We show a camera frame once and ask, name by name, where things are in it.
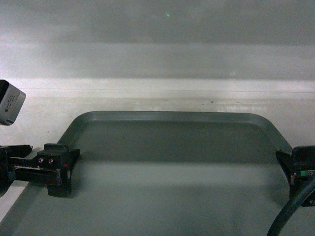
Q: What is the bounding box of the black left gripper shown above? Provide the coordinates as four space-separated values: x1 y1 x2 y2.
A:
0 144 80 197

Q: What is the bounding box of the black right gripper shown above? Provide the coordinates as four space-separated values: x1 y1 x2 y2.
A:
276 146 315 197

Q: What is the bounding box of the grey rectangular serving tray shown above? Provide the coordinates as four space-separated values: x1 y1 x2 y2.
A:
0 110 315 236

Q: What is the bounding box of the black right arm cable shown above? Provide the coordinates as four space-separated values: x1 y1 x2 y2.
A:
267 176 315 236

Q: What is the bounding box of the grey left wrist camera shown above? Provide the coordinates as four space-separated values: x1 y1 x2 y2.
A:
0 80 26 126

